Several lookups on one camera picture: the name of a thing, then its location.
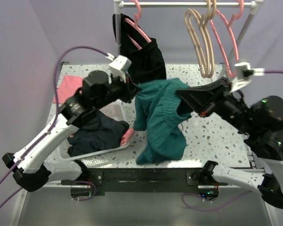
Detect pink folded shirt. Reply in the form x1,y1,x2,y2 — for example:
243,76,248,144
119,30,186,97
57,75,83,104

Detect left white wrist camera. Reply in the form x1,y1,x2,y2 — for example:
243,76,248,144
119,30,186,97
108,55,132,77

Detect pink hanger holding shorts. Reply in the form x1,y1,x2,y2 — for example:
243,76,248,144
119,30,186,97
125,0,151,43

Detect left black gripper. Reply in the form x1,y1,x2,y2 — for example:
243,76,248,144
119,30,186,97
94,71,142,110

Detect black shorts on hanger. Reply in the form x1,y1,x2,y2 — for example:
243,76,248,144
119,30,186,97
120,14,166,84

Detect white laundry basket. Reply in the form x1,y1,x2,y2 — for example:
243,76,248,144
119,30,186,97
49,103,133,163

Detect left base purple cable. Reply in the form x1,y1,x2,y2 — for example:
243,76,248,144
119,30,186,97
70,181,98,202

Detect dark navy garment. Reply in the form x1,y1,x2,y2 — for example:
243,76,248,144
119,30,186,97
67,111,129,157

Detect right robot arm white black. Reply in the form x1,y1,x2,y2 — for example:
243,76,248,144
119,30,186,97
176,78,283,209

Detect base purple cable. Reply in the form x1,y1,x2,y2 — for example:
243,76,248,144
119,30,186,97
70,181,98,202
181,189,253,211

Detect beige wooden hanger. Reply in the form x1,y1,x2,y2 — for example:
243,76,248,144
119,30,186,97
183,0,215,79
190,0,219,77

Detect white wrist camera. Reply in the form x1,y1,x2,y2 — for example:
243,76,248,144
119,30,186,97
108,55,132,77
231,62,265,92

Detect beige wooden hanger back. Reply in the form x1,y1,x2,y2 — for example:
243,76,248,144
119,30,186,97
190,0,219,77

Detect beige wooden hanger front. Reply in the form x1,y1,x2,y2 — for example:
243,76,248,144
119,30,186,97
183,0,215,79

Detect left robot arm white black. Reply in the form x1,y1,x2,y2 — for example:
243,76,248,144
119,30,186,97
2,71,141,192

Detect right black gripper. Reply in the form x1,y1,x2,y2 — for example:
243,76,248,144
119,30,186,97
173,74,254,132

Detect teal green shorts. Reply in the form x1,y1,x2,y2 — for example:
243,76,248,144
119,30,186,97
133,78,191,165

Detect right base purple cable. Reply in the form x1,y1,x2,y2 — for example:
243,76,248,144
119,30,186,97
181,189,253,211

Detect pink garment in basket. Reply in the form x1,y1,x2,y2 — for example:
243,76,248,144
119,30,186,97
120,128,134,146

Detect white metal clothes rack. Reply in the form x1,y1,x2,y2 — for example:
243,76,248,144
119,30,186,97
114,0,263,74

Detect pink empty hanger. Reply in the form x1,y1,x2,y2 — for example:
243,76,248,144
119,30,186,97
208,0,245,79

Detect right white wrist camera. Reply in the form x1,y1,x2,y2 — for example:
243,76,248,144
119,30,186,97
231,62,265,92

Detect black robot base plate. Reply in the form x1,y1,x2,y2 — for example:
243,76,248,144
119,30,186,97
61,163,216,197

